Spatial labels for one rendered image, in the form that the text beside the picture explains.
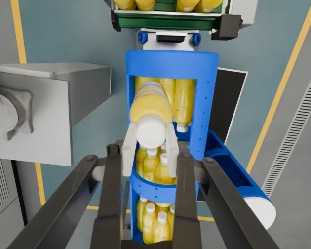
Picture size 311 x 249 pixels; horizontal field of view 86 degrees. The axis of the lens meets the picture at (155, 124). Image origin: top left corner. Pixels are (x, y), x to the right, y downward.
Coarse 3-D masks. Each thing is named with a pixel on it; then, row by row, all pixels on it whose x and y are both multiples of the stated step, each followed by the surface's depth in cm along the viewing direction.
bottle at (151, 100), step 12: (144, 84) 35; (156, 84) 34; (144, 96) 25; (156, 96) 25; (132, 108) 25; (144, 108) 23; (156, 108) 23; (168, 108) 25; (132, 120) 24; (168, 120) 24
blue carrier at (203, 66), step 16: (128, 64) 47; (144, 64) 42; (160, 64) 40; (176, 64) 40; (192, 64) 40; (208, 64) 43; (128, 80) 53; (208, 80) 45; (128, 96) 55; (208, 96) 47; (128, 112) 56; (208, 112) 50; (176, 128) 75; (192, 128) 47; (192, 144) 49; (144, 192) 57; (160, 192) 54
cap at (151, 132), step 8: (144, 120) 21; (152, 120) 20; (160, 120) 21; (144, 128) 20; (152, 128) 20; (160, 128) 20; (136, 136) 21; (144, 136) 21; (152, 136) 21; (160, 136) 21; (144, 144) 21; (152, 144) 21; (160, 144) 21
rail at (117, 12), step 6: (114, 12) 58; (120, 12) 58; (126, 12) 58; (132, 12) 58; (138, 12) 58; (144, 12) 58; (150, 12) 58; (156, 12) 58; (162, 12) 58; (168, 12) 58; (174, 12) 58; (180, 12) 58
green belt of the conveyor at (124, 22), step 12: (156, 0) 63; (168, 0) 63; (192, 12) 65; (216, 12) 65; (120, 24) 67; (132, 24) 67; (144, 24) 67; (156, 24) 67; (168, 24) 66; (180, 24) 66; (192, 24) 66; (204, 24) 66
